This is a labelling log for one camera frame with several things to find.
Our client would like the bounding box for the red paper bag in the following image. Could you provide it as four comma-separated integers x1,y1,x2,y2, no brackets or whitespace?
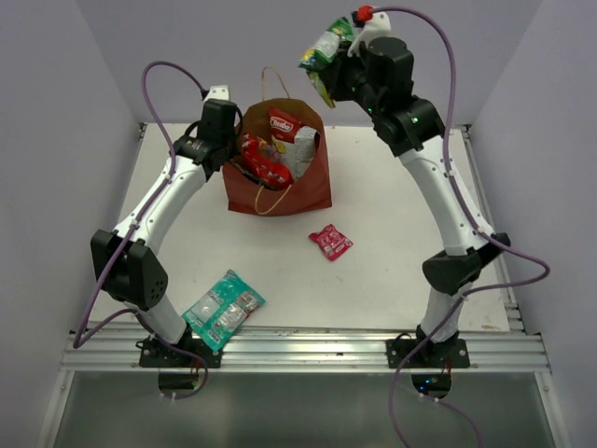
223,80,332,217

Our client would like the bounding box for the red mixed candy bag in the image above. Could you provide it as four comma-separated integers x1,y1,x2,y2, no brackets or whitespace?
240,133,294,190

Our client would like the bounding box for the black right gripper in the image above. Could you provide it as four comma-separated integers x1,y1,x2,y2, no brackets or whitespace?
320,42,382,119

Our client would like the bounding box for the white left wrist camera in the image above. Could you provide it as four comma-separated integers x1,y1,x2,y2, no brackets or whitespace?
202,85,230,101

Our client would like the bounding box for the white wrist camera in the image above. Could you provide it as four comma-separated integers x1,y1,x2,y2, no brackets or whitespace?
202,85,230,101
347,6,391,57

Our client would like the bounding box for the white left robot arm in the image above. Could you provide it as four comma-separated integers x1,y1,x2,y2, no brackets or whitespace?
90,99,243,367

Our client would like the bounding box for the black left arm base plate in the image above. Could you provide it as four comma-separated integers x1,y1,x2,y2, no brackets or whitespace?
135,337,223,369

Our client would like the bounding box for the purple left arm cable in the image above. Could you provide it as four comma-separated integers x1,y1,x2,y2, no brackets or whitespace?
73,61,209,400

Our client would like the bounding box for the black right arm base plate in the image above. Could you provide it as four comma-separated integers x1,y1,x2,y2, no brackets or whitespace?
385,333,471,369

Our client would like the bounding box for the teal mint candy bag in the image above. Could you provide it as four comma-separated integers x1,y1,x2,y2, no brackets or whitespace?
182,270,266,351

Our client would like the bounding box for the aluminium frame rail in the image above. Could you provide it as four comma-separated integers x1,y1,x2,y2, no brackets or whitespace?
60,324,549,373

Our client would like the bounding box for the red white cassava chips bag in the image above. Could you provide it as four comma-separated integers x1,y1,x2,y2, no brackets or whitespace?
268,106,319,181

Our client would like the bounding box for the green snack packet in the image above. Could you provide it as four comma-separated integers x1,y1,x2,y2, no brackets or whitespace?
298,16,358,109

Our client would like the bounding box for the small pink candy packet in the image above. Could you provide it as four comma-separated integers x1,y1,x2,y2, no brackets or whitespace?
309,224,354,261

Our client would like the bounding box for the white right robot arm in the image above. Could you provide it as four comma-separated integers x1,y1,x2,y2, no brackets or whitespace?
319,36,510,367

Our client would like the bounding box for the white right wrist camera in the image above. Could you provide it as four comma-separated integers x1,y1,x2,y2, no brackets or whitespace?
347,6,391,57

